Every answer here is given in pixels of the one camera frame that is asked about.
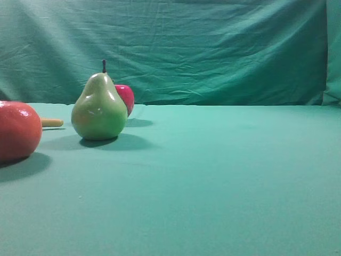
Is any green plastic pear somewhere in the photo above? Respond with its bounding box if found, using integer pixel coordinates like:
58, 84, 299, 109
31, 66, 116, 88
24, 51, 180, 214
71, 59, 128, 141

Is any green table cloth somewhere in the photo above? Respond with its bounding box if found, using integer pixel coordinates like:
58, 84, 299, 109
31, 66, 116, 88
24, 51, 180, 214
1, 103, 340, 255

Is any red plastic apple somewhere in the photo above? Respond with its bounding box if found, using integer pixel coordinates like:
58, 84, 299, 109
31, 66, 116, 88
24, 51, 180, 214
115, 84, 135, 116

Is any yellow banana tip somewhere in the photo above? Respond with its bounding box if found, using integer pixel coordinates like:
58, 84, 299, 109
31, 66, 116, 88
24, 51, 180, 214
41, 118, 64, 127

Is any green backdrop cloth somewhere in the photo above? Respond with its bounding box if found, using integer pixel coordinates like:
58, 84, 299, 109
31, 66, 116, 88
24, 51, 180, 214
1, 1, 340, 105

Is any large orange-red fruit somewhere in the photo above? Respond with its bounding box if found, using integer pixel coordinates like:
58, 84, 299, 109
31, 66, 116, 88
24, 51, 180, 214
1, 101, 42, 163

